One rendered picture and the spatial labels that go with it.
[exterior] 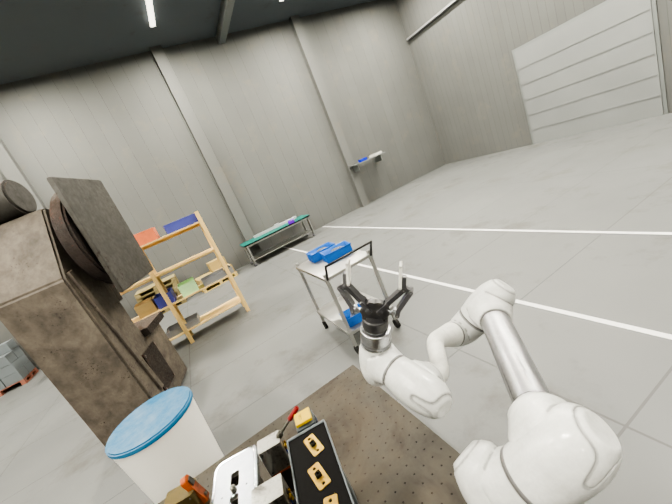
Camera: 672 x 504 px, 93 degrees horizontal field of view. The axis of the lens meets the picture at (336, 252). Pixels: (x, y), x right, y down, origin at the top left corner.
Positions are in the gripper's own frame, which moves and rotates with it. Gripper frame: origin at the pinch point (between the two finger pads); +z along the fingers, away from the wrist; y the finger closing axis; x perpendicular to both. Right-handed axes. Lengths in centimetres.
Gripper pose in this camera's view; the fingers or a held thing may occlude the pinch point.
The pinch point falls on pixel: (373, 266)
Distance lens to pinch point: 83.0
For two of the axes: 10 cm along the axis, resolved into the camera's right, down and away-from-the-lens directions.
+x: -2.3, 4.8, -8.5
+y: 9.7, 0.4, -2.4
